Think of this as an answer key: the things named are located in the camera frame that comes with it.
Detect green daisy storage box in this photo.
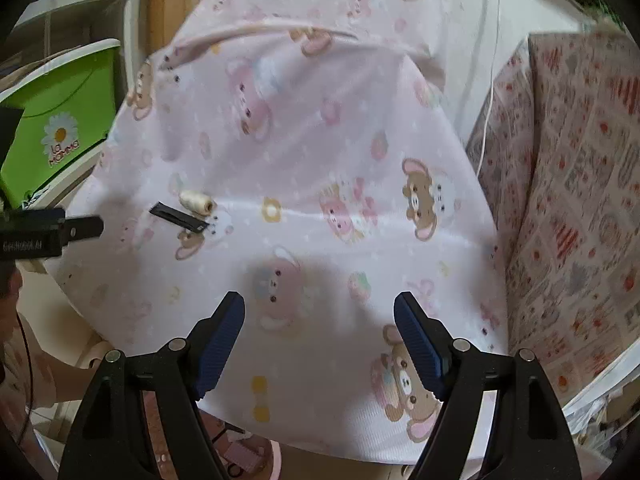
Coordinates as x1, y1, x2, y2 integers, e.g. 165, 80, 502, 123
0, 39, 123, 208

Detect white shelf unit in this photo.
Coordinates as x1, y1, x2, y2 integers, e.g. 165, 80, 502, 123
12, 0, 148, 126

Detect white cable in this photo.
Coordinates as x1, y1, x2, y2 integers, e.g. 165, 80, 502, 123
462, 0, 503, 176

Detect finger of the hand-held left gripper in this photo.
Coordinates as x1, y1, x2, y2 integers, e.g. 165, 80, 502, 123
63, 216, 105, 247

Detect pink bear printed blanket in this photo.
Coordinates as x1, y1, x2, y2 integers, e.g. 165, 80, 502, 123
47, 0, 511, 466

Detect black strip wrapper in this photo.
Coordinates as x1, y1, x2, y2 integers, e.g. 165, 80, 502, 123
150, 202, 208, 233

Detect cream thread spool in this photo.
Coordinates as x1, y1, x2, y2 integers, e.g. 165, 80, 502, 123
179, 190, 217, 217

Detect brown wooden panel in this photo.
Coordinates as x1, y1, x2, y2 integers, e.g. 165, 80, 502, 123
147, 0, 241, 56

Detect red patterned quilted mat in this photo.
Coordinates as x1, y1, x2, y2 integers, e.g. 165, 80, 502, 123
467, 30, 640, 406

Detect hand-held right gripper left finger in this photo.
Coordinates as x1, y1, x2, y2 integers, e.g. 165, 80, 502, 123
57, 291, 247, 480

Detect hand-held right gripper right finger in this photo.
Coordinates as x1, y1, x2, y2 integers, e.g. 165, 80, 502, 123
393, 291, 581, 480

